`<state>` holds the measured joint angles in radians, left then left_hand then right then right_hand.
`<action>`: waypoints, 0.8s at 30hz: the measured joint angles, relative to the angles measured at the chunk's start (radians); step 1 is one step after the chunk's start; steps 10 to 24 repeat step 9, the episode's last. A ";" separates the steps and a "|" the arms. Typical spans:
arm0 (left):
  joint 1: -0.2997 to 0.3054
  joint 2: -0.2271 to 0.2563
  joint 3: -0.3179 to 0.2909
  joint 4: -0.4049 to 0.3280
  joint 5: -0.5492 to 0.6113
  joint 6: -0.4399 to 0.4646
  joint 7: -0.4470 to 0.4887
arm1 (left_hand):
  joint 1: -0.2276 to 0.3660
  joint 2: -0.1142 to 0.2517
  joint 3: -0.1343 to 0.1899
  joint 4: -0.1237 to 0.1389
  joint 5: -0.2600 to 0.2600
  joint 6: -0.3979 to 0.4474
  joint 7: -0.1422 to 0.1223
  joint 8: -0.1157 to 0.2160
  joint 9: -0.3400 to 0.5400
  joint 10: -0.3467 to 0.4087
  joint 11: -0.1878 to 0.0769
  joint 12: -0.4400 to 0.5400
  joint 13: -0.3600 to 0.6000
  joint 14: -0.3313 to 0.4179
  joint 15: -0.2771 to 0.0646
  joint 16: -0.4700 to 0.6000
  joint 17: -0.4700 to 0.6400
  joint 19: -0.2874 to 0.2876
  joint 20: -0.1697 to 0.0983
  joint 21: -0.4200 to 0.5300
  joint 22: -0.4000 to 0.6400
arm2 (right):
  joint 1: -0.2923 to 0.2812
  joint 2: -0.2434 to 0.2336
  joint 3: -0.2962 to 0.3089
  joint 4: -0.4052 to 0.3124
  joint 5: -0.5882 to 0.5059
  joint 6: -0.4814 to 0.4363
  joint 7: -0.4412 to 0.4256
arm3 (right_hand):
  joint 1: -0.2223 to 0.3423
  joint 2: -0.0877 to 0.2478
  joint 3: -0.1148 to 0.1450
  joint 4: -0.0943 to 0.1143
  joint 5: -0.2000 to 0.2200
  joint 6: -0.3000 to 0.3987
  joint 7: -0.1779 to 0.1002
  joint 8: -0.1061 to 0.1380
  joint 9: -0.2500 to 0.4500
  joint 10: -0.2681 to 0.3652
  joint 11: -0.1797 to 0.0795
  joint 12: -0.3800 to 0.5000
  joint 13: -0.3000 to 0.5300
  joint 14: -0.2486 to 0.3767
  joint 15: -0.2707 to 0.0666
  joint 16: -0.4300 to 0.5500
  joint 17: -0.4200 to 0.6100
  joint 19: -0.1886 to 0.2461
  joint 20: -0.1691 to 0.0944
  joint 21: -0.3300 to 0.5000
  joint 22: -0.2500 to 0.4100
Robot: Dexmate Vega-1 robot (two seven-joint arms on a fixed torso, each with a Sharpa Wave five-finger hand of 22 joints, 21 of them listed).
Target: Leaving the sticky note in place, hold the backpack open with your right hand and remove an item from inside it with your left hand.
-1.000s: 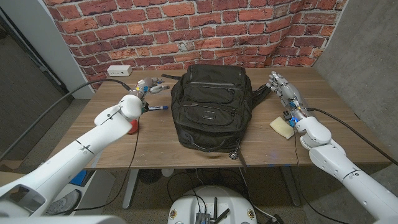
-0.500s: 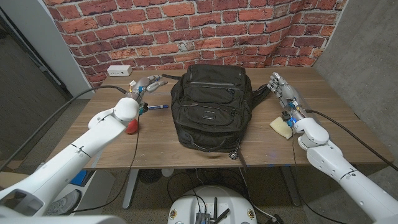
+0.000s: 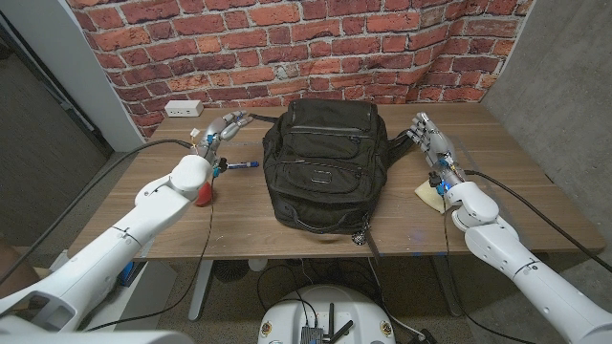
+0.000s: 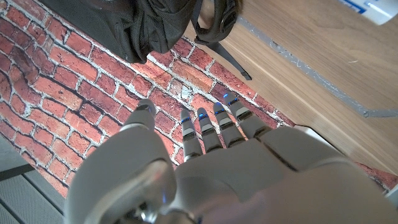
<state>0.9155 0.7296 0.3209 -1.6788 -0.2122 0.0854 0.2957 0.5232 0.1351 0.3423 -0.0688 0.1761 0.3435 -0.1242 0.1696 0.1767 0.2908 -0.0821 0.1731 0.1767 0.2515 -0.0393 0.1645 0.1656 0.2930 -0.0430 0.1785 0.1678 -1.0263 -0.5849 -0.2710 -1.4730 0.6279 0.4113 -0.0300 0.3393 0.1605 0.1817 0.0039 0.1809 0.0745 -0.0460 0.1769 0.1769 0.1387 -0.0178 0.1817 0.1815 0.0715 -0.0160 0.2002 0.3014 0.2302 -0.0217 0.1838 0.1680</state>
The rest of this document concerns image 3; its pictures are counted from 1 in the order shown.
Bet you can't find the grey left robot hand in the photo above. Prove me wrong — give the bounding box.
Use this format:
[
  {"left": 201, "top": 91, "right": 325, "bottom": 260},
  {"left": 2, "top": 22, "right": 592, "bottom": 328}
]
[{"left": 194, "top": 110, "right": 254, "bottom": 166}]

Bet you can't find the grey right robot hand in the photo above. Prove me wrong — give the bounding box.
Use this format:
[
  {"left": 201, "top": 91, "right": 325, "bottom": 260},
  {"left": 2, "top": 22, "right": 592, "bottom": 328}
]
[{"left": 405, "top": 112, "right": 463, "bottom": 178}]

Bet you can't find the black backpack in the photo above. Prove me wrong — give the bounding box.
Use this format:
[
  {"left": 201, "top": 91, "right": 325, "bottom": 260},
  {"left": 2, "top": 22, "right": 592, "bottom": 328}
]
[{"left": 248, "top": 98, "right": 417, "bottom": 264}]

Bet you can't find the white power strip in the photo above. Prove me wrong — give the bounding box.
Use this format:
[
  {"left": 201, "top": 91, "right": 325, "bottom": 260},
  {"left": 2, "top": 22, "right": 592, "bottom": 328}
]
[{"left": 164, "top": 99, "right": 205, "bottom": 118}]

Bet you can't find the yellow sponge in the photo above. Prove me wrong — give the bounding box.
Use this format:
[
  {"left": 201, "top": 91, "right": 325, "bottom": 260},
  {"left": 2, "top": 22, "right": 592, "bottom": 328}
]
[{"left": 414, "top": 180, "right": 448, "bottom": 215}]

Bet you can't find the red brick print backdrop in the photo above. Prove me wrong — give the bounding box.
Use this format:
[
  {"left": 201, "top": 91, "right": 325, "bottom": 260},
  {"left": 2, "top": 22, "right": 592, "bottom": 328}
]
[{"left": 66, "top": 0, "right": 535, "bottom": 140}]

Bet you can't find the grey table leg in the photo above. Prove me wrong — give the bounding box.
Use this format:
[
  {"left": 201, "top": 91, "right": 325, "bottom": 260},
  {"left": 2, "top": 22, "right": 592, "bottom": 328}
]
[{"left": 429, "top": 255, "right": 463, "bottom": 317}]

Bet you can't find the white table leg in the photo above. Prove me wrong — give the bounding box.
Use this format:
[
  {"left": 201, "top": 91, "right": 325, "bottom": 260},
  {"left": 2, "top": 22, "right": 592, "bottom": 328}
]
[{"left": 187, "top": 260, "right": 214, "bottom": 322}]

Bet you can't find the blue floor pedal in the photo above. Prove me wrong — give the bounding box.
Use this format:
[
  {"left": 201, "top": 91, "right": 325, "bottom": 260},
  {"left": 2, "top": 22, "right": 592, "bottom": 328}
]
[{"left": 117, "top": 261, "right": 138, "bottom": 288}]

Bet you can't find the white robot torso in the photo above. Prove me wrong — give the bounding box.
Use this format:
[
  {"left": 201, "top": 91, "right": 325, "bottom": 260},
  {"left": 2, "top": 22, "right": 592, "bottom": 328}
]
[{"left": 257, "top": 285, "right": 397, "bottom": 344}]

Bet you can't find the black antenna module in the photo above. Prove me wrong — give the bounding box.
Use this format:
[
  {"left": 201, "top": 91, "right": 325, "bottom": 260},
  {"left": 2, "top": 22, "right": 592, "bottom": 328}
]
[{"left": 299, "top": 302, "right": 355, "bottom": 344}]

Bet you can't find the cardboard box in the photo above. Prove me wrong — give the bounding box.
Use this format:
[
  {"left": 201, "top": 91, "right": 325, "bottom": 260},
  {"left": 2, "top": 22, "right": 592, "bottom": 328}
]
[{"left": 0, "top": 233, "right": 52, "bottom": 300}]

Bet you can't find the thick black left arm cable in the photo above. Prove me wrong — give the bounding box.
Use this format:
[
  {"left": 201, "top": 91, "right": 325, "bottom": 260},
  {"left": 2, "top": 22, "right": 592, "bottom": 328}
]
[{"left": 0, "top": 139, "right": 195, "bottom": 288}]

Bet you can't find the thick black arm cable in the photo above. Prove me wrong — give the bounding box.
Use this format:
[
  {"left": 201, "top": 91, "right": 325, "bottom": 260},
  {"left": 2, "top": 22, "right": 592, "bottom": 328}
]
[
  {"left": 0, "top": 139, "right": 195, "bottom": 288},
  {"left": 463, "top": 169, "right": 612, "bottom": 274}
]

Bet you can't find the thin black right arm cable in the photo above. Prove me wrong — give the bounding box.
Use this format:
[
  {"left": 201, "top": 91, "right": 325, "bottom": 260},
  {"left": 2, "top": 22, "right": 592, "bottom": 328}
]
[{"left": 442, "top": 198, "right": 539, "bottom": 344}]

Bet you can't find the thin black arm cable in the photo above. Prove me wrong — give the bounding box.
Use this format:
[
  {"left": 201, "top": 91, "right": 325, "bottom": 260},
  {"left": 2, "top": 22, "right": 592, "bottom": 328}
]
[
  {"left": 442, "top": 198, "right": 539, "bottom": 344},
  {"left": 83, "top": 176, "right": 217, "bottom": 333}
]

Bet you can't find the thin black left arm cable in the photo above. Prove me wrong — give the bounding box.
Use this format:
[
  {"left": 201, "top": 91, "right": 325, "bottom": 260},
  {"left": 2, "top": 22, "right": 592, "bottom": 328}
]
[{"left": 83, "top": 176, "right": 217, "bottom": 333}]

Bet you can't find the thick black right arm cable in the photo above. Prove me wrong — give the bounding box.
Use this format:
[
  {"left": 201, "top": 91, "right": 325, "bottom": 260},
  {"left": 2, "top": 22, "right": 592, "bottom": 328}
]
[{"left": 463, "top": 169, "right": 612, "bottom": 274}]

